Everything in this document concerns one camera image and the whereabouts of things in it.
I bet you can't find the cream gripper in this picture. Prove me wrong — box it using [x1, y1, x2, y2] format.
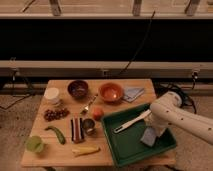
[145, 114, 168, 137]

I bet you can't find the grey blue sponge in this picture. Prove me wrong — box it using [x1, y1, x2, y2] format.
[140, 127, 157, 147]

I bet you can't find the green plastic tray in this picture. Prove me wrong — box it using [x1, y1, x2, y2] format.
[101, 103, 177, 167]

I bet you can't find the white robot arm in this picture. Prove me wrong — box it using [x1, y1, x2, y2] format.
[145, 91, 213, 145]

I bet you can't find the blue folded cloth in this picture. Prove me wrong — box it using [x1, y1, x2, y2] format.
[123, 87, 144, 103]

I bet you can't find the orange bowl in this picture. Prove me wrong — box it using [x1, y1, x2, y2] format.
[99, 82, 124, 103]

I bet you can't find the orange peach fruit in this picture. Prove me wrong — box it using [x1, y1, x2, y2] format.
[92, 107, 104, 121]

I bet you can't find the small metal cup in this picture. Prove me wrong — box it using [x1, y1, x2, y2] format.
[82, 118, 95, 135]

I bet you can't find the metal spoon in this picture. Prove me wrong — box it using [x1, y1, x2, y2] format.
[80, 94, 98, 114]

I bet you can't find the yellow banana toy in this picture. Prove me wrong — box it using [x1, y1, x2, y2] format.
[72, 147, 100, 156]

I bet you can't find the dark purple bowl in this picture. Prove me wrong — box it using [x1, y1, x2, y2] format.
[67, 80, 89, 99]

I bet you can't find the wooden table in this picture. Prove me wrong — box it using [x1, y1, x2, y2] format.
[21, 79, 156, 167]

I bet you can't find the green chili pepper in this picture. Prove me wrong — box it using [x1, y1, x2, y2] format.
[45, 126, 66, 145]

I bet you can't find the bunch of red grapes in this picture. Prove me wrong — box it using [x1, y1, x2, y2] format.
[44, 108, 70, 122]

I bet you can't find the green cup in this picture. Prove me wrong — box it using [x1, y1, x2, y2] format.
[25, 136, 44, 153]

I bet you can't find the black cable on wall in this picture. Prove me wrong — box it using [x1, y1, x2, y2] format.
[117, 9, 157, 77]

